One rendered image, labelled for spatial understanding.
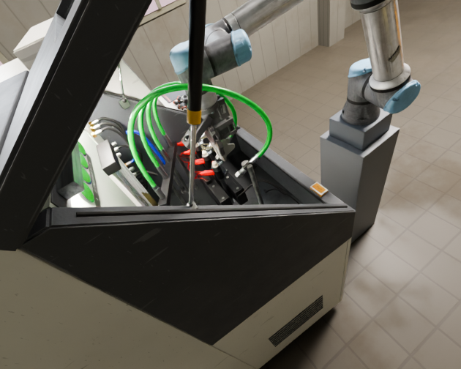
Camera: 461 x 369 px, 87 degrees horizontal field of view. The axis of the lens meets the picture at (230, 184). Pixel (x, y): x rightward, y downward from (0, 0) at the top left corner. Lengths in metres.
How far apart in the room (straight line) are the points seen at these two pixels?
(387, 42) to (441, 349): 1.41
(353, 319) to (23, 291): 1.52
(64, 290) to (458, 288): 1.78
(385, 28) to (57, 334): 0.99
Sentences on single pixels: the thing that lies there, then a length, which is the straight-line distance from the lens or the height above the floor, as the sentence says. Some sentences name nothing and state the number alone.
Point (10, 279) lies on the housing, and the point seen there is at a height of 1.41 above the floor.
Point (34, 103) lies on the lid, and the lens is 0.26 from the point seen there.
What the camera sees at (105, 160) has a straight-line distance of 0.74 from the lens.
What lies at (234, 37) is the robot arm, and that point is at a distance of 0.67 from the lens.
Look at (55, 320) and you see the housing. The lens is 0.49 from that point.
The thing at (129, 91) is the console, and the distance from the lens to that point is 1.01.
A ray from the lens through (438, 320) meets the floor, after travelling 1.77.
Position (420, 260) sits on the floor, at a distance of 1.87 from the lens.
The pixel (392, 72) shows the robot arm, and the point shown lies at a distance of 0.96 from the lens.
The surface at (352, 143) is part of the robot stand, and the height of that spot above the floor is 0.81.
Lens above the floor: 1.62
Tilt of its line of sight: 45 degrees down
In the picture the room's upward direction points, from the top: 24 degrees counter-clockwise
